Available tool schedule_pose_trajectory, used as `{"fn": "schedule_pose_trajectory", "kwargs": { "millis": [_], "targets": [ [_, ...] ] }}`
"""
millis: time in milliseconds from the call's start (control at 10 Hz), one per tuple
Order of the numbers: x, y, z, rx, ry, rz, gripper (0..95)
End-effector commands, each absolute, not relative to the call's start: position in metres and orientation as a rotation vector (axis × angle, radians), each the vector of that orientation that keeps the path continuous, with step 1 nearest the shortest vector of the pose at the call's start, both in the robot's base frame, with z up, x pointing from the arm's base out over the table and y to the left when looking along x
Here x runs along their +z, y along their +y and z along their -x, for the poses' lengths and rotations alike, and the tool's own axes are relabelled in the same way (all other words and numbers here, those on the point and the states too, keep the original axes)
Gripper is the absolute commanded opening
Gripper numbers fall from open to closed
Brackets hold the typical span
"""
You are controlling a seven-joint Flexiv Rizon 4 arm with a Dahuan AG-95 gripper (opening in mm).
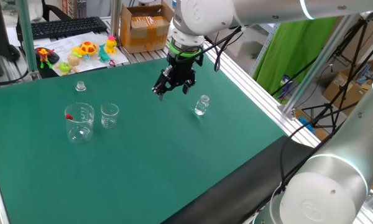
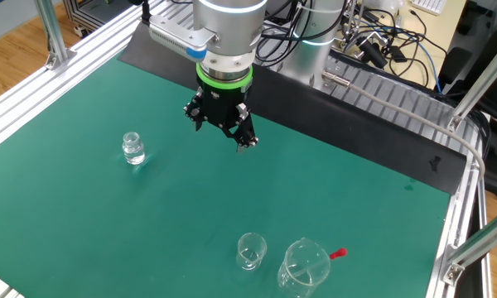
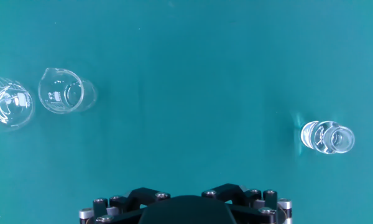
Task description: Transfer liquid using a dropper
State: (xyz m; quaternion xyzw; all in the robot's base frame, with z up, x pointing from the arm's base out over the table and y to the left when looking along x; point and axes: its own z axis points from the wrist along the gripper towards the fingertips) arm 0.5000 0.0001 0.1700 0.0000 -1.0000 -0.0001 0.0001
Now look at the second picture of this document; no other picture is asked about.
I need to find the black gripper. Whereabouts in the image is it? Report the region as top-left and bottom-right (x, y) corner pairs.
(183, 76), (260, 154)

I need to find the glass dropper with red bulb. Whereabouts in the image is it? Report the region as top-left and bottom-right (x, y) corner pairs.
(282, 247), (349, 279)

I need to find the small clear glass bottle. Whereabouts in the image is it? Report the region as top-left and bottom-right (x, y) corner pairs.
(122, 131), (147, 166)

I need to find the small glass beaker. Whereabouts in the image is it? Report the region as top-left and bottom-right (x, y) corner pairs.
(235, 232), (268, 272)

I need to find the black rubber mat strip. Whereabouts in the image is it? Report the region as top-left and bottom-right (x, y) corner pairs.
(118, 19), (468, 195)

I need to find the green table mat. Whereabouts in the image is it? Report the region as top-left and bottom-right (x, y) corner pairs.
(0, 53), (451, 298)

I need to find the black cylindrical device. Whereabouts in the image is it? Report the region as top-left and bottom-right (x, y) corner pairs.
(358, 39), (388, 70)

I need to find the large glass beaker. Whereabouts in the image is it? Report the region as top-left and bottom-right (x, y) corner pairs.
(277, 237), (332, 298)

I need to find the black power adapter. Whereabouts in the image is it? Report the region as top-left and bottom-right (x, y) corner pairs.
(388, 45), (408, 64)

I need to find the white keyboard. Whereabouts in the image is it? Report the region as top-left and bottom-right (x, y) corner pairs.
(409, 0), (447, 17)

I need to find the beige desk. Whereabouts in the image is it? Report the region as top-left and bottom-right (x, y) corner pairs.
(397, 0), (467, 90)

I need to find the green flange ring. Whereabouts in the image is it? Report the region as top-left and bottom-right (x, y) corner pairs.
(195, 62), (254, 91)

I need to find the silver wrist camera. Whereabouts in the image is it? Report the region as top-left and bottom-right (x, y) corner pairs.
(147, 14), (219, 64)

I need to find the grey hose with metal connector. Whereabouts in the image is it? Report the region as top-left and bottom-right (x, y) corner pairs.
(321, 70), (486, 183)

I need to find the black camera cable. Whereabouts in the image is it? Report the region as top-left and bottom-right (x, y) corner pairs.
(128, 0), (153, 25)

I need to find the black striped cart frame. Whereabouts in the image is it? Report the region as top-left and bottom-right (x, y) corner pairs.
(62, 0), (142, 38)

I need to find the aluminium frame post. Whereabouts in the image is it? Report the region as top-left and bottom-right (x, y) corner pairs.
(441, 214), (497, 286)
(33, 0), (78, 70)
(446, 31), (497, 132)

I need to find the aluminium profile table frame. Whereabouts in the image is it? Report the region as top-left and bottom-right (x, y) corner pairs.
(0, 0), (494, 298)

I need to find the blue cable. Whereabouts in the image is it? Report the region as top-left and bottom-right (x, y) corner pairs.
(413, 39), (443, 94)

